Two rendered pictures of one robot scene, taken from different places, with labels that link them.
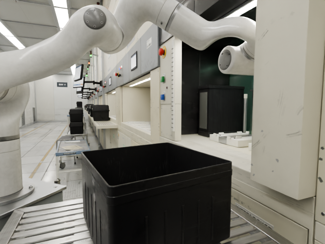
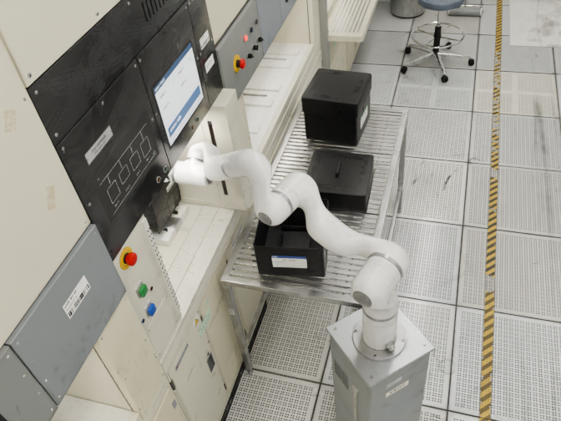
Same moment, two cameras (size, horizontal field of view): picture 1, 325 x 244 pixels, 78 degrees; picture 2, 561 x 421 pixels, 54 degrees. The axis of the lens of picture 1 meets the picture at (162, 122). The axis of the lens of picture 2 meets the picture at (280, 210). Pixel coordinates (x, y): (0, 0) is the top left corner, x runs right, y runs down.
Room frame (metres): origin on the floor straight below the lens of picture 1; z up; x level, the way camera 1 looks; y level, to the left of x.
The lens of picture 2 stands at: (1.64, 1.09, 2.52)
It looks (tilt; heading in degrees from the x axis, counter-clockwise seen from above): 44 degrees down; 224
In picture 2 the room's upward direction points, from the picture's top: 8 degrees counter-clockwise
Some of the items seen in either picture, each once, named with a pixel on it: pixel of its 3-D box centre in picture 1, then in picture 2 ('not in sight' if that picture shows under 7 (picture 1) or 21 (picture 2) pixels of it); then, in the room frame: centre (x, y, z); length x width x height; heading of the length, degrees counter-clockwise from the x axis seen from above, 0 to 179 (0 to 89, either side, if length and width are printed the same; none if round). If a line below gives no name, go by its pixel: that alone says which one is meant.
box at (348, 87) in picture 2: not in sight; (337, 106); (-0.34, -0.30, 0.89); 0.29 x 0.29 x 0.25; 17
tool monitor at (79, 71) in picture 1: (88, 76); not in sight; (3.82, 1.38, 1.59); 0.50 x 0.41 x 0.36; 112
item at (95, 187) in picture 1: (149, 190); (293, 236); (0.48, 0.03, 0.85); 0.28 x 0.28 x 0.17; 30
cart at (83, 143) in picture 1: (74, 159); not in sight; (2.99, 1.32, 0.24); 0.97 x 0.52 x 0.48; 24
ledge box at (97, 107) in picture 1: (100, 112); not in sight; (3.40, 1.04, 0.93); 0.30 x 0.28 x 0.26; 19
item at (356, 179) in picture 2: not in sight; (338, 177); (0.06, -0.03, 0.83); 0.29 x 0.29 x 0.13; 24
